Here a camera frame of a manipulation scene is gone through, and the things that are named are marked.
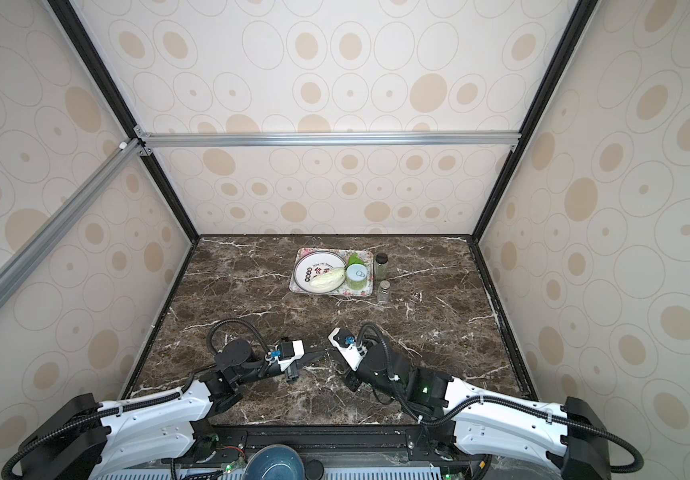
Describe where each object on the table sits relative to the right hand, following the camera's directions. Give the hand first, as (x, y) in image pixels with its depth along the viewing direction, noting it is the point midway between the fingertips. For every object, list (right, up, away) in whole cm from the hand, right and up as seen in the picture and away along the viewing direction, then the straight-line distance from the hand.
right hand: (337, 350), depth 72 cm
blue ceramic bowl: (-15, -26, -2) cm, 30 cm away
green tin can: (+5, +17, +30) cm, 35 cm away
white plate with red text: (-11, +22, +38) cm, 45 cm away
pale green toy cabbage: (-4, +15, +30) cm, 34 cm away
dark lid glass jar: (+14, +20, +28) cm, 37 cm away
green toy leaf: (+5, +22, +31) cm, 38 cm away
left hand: (-2, 0, -4) cm, 4 cm away
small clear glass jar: (+14, +12, +23) cm, 30 cm away
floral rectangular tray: (+10, +23, +40) cm, 47 cm away
